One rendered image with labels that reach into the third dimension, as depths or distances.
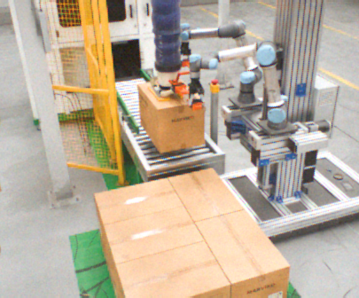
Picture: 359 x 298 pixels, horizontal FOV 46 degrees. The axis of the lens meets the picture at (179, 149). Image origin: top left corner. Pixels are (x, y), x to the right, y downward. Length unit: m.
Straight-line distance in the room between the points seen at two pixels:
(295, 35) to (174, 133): 1.19
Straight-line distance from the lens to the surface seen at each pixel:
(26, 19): 3.60
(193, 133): 3.52
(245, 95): 3.50
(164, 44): 3.40
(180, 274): 2.64
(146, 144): 3.99
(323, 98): 3.43
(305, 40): 3.22
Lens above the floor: 2.45
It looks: 30 degrees down
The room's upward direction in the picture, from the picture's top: 2 degrees counter-clockwise
